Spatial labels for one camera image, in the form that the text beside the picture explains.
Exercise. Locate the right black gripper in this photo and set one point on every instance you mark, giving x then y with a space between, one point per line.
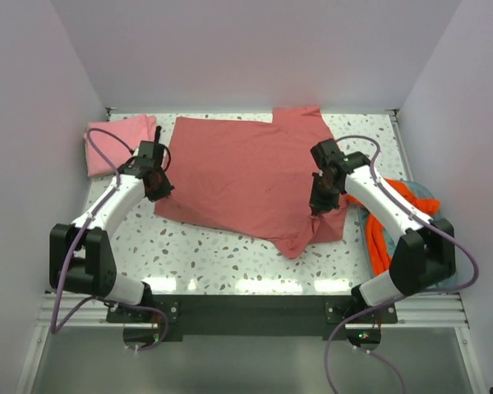
319 204

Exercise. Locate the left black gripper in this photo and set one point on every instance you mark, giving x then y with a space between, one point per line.
163 191

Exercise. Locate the dusty red t shirt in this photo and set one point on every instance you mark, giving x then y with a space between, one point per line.
251 177

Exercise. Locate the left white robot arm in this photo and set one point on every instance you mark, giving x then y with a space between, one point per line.
81 258

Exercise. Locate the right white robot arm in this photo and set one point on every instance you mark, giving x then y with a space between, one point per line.
367 185

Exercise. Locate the folded black t shirt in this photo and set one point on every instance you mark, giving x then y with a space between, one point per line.
157 134

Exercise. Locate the folded pink t shirt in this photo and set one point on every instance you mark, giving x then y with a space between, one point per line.
131 131

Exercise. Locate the clear teal plastic bin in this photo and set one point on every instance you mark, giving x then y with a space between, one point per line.
448 283

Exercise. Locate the orange t shirt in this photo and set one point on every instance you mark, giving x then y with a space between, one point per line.
379 245

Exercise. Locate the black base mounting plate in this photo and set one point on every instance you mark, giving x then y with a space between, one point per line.
236 315

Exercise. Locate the aluminium frame rail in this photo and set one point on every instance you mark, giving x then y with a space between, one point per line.
421 311

